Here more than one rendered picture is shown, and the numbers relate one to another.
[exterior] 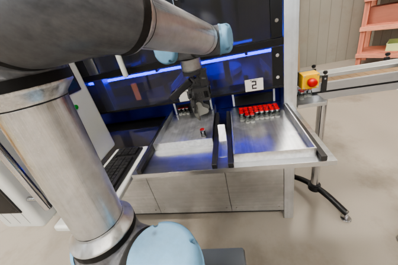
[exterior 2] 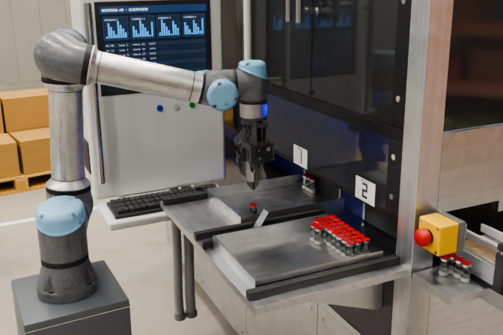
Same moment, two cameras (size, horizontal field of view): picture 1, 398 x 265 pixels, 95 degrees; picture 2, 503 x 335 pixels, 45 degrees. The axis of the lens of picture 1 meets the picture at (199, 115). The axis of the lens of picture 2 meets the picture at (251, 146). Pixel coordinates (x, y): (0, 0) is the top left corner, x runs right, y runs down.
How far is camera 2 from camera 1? 133 cm
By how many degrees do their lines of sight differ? 50
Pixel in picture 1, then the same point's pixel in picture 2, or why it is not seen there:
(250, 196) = not seen: outside the picture
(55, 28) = (48, 71)
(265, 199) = not seen: outside the picture
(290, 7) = (413, 87)
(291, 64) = (409, 185)
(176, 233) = (73, 206)
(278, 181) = not seen: outside the picture
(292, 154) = (242, 274)
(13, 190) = (92, 150)
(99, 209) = (61, 163)
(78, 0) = (54, 65)
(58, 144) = (58, 114)
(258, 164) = (216, 262)
